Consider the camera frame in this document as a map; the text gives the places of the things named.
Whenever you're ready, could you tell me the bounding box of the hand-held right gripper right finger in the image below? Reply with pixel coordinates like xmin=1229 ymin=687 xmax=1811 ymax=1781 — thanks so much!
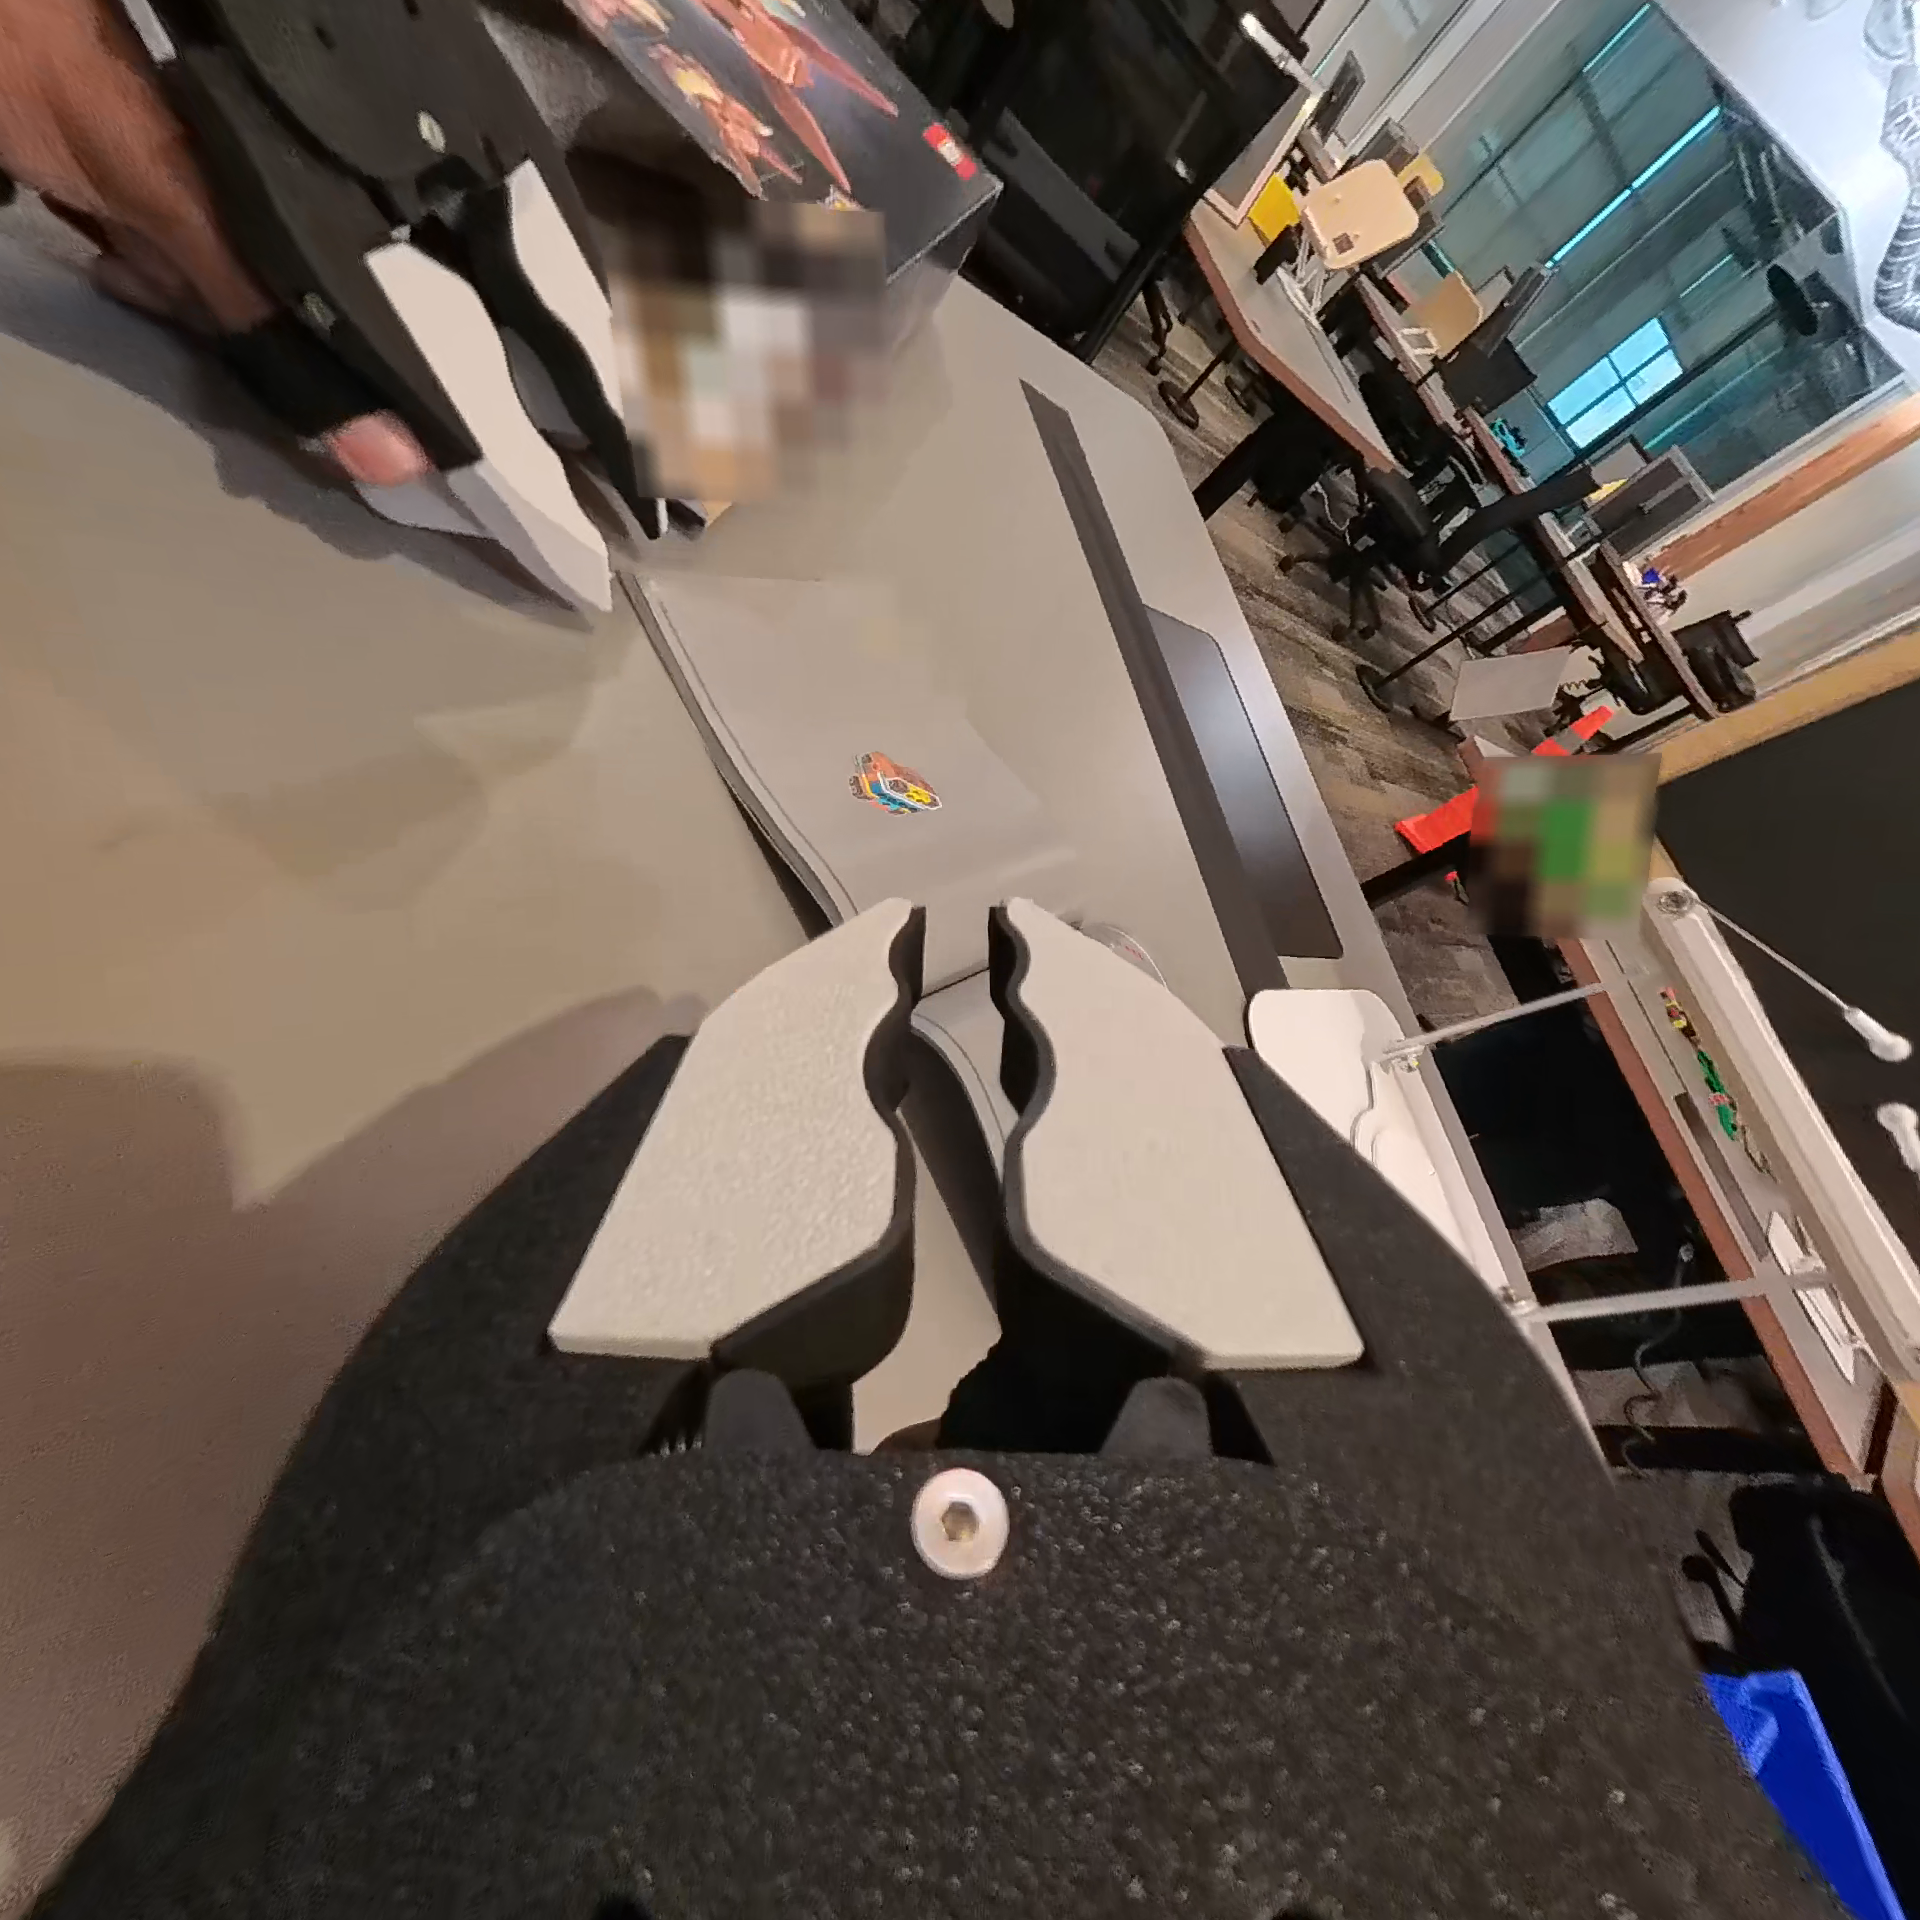
xmin=985 ymin=898 xmax=1368 ymax=1373

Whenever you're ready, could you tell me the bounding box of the blue plastic bin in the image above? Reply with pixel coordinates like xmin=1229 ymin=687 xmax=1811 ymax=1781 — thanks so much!
xmin=1702 ymin=1669 xmax=1902 ymax=1920

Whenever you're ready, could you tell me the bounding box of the white metal frame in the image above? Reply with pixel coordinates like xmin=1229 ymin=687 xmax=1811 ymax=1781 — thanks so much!
xmin=1501 ymin=878 xmax=1920 ymax=1385

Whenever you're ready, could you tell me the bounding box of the white rounded pad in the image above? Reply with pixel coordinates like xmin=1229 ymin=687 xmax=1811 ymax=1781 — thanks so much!
xmin=1246 ymin=986 xmax=1455 ymax=1209

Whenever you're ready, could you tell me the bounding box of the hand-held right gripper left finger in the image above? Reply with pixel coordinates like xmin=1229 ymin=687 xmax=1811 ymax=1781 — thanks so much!
xmin=548 ymin=898 xmax=929 ymax=1367

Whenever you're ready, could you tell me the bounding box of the pale wooden chair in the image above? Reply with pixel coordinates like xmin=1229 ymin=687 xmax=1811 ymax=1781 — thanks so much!
xmin=1298 ymin=157 xmax=1432 ymax=275

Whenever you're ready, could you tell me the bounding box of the black office chair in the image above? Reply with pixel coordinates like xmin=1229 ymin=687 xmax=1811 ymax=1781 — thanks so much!
xmin=1633 ymin=604 xmax=1760 ymax=718
xmin=1283 ymin=447 xmax=1451 ymax=644

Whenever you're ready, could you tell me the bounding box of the dark toy brick set box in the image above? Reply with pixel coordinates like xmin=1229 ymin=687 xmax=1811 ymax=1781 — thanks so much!
xmin=564 ymin=0 xmax=1004 ymax=354

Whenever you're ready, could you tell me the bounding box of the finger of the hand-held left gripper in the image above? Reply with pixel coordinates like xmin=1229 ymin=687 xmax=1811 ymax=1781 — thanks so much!
xmin=478 ymin=157 xmax=670 ymax=540
xmin=360 ymin=238 xmax=618 ymax=617

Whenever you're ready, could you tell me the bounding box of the grey desk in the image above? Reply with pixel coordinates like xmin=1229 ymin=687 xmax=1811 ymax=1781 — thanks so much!
xmin=0 ymin=188 xmax=1579 ymax=1920

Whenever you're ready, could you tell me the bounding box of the person's left hand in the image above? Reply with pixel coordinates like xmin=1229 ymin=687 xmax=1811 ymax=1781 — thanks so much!
xmin=0 ymin=0 xmax=432 ymax=490

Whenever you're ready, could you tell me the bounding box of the white flat board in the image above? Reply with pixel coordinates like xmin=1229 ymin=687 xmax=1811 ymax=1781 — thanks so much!
xmin=1447 ymin=646 xmax=1596 ymax=729

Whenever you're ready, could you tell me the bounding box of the long wood-edged office desk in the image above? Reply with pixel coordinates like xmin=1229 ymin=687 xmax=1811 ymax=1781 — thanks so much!
xmin=1182 ymin=192 xmax=1727 ymax=725

